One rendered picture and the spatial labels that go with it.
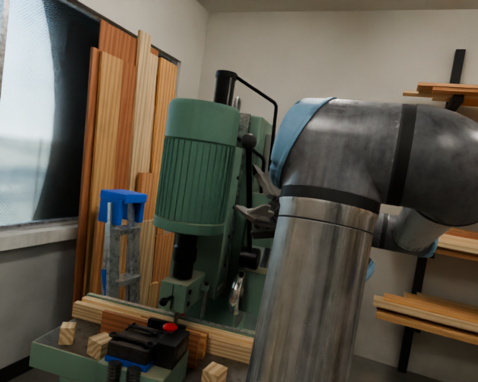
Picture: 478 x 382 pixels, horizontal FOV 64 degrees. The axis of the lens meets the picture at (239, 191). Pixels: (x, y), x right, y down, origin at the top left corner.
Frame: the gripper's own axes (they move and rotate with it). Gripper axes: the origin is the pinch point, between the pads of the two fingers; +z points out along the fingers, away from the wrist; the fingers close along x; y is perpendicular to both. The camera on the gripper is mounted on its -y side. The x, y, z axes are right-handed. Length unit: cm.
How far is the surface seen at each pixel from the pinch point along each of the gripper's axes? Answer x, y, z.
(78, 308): 19, -54, 8
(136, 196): -56, -93, 12
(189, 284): 12.6, -24.2, -7.1
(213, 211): 2.5, -9.4, 0.3
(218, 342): 18.6, -27.8, -21.7
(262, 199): -16.5, -12.9, -12.2
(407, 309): -101, -75, -166
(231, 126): -10.6, 2.9, 9.2
